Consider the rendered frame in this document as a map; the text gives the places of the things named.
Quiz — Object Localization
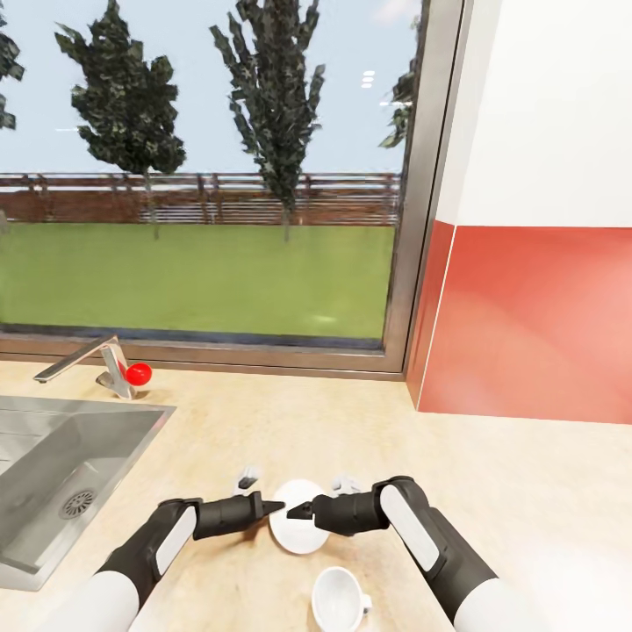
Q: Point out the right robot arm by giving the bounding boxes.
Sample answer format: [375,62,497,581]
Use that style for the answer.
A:
[286,472,549,632]

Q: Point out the coffee cup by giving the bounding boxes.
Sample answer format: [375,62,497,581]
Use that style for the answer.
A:
[312,566,372,632]

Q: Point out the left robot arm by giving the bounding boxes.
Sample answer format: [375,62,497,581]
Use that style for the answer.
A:
[31,466,285,632]

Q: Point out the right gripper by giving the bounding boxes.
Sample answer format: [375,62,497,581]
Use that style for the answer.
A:
[286,492,368,536]

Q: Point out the saucer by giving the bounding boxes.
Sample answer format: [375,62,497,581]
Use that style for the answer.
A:
[269,479,329,554]

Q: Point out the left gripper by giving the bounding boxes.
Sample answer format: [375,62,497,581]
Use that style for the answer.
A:
[217,491,285,536]

